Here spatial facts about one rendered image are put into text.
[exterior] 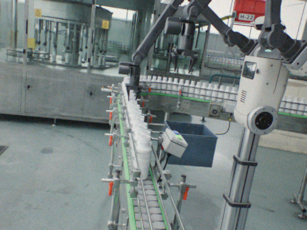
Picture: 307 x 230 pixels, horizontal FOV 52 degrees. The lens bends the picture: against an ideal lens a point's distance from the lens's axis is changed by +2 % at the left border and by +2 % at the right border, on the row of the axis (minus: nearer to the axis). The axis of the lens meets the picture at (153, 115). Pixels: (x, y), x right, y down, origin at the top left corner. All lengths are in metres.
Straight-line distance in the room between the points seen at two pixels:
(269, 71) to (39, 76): 3.88
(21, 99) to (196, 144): 3.51
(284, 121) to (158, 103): 1.26
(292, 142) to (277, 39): 4.48
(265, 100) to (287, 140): 4.17
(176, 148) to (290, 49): 0.65
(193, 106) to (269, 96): 1.67
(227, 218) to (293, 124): 1.69
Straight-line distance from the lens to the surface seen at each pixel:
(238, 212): 1.91
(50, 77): 4.95
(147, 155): 1.13
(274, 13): 1.48
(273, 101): 1.69
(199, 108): 3.25
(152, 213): 0.98
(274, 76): 1.65
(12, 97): 5.13
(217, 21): 1.86
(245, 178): 1.83
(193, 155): 2.10
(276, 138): 5.78
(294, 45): 1.51
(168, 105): 3.24
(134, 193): 0.98
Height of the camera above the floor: 1.50
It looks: 13 degrees down
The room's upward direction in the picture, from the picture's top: 8 degrees clockwise
